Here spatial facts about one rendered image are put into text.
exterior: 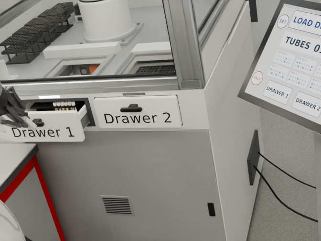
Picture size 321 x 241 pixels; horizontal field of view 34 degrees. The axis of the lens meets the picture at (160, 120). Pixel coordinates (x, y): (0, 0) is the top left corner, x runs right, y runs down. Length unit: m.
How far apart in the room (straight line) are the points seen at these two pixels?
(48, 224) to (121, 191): 0.32
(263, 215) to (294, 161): 0.47
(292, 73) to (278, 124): 1.86
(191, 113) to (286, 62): 0.39
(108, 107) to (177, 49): 0.32
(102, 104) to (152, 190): 0.38
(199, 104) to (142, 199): 0.48
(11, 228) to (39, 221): 0.89
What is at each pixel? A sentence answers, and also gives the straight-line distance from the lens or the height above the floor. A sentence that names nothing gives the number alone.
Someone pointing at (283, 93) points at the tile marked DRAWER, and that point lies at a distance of 1.43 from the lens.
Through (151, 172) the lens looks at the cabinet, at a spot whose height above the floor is 0.63.
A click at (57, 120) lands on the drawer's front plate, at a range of 1.77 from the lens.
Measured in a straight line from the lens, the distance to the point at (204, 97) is 1.67.
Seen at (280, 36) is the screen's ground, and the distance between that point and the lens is 1.51.
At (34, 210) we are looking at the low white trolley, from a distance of 2.02.
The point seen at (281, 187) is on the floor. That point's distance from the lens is 2.76.
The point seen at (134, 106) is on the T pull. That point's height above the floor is 0.91.
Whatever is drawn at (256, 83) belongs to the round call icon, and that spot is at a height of 1.00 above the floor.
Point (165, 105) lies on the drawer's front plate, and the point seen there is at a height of 0.90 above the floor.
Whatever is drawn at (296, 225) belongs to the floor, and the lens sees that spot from 2.54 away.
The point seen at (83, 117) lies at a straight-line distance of 1.81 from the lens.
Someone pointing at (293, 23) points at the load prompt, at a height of 1.15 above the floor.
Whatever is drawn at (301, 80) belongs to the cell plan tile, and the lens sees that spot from 1.41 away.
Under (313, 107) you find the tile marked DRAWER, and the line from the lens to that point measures 1.37.
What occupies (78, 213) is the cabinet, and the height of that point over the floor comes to 0.42.
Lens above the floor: 1.66
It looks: 28 degrees down
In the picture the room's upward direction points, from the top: 12 degrees counter-clockwise
